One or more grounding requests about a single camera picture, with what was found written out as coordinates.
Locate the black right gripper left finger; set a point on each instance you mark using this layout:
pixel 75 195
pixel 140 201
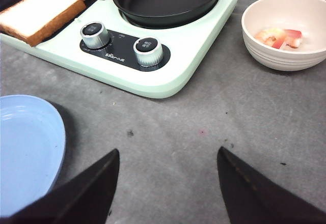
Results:
pixel 87 198

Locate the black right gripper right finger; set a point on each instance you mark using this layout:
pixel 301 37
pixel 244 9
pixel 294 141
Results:
pixel 251 197

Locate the orange shrimp pieces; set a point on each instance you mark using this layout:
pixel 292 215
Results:
pixel 279 38

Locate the beige ribbed bowl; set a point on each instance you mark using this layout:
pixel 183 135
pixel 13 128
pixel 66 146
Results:
pixel 307 16

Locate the mint green breakfast maker base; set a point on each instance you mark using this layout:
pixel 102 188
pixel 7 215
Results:
pixel 184 47

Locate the blue plate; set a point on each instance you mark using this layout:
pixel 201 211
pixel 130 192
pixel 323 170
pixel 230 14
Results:
pixel 33 143

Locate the right silver control knob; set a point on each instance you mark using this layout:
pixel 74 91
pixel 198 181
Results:
pixel 148 51

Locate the silver control knob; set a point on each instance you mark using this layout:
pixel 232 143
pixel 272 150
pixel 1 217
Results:
pixel 95 35
pixel 148 51

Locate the left silver control knob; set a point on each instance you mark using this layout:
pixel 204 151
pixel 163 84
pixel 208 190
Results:
pixel 95 35

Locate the black frying pan green handle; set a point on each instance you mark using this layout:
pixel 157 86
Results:
pixel 163 14

